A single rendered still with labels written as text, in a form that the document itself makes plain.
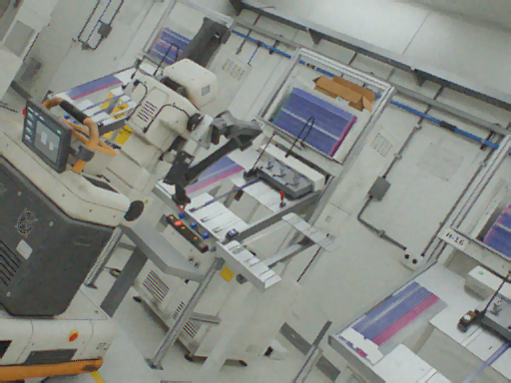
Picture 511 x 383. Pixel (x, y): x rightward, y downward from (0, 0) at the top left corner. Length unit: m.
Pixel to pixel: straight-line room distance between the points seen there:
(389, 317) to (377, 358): 0.23
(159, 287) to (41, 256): 1.55
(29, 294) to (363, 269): 3.04
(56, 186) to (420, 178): 3.18
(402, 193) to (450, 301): 2.05
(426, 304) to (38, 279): 1.60
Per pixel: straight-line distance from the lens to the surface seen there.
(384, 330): 2.51
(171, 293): 3.45
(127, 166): 2.42
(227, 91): 4.44
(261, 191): 3.22
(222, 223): 2.99
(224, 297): 3.19
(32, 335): 2.21
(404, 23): 5.32
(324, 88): 3.84
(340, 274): 4.70
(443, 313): 2.65
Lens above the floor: 1.23
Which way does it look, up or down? 4 degrees down
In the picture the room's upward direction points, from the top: 32 degrees clockwise
